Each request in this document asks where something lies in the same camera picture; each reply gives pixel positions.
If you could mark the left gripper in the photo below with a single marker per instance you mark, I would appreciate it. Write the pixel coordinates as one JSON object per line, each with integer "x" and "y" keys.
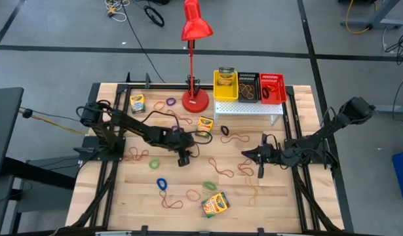
{"x": 181, "y": 141}

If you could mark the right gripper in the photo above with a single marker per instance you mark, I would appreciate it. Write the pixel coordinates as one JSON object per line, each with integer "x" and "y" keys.
{"x": 271, "y": 154}

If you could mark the Crayola crayon box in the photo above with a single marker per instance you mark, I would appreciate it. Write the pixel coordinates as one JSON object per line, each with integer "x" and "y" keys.
{"x": 226, "y": 78}
{"x": 204, "y": 127}
{"x": 215, "y": 204}
{"x": 138, "y": 103}

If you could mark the red rubber band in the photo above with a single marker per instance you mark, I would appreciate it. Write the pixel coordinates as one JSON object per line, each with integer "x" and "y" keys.
{"x": 135, "y": 154}
{"x": 221, "y": 171}
{"x": 249, "y": 138}
{"x": 184, "y": 119}
{"x": 162, "y": 198}
{"x": 243, "y": 168}

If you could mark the red plastic basket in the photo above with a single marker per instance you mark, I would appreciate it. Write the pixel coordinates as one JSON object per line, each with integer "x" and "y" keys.
{"x": 276, "y": 98}

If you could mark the yellow plastic basket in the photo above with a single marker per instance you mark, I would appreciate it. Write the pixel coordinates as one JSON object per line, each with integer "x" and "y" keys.
{"x": 225, "y": 93}

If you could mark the black plastic basket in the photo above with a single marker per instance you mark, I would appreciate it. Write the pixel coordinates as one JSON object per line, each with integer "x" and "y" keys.
{"x": 248, "y": 77}

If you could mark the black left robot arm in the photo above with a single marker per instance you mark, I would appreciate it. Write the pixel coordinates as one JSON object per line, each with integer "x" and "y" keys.
{"x": 139, "y": 128}

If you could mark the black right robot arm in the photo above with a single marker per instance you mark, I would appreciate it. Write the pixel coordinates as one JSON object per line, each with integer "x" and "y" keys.
{"x": 319, "y": 137}

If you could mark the red desk lamp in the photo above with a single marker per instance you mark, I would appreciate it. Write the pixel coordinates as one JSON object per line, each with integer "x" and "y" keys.
{"x": 195, "y": 101}

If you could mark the grey desk foot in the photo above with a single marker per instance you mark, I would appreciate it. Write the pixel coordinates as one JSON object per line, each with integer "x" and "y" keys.
{"x": 388, "y": 109}

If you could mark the grey desk leg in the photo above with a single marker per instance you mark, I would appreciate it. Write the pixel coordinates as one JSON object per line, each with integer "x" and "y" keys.
{"x": 371, "y": 23}

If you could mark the black side desk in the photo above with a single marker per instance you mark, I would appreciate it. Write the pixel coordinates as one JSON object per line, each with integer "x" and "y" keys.
{"x": 4, "y": 131}

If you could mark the orange silicone band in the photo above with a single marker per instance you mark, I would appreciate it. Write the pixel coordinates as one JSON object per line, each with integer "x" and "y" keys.
{"x": 154, "y": 105}
{"x": 187, "y": 195}

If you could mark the white perforated shelf riser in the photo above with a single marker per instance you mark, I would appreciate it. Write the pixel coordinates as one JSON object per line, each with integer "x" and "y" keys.
{"x": 247, "y": 107}

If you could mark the blue plastic bin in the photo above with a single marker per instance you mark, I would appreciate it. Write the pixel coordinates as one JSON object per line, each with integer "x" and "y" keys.
{"x": 402, "y": 177}

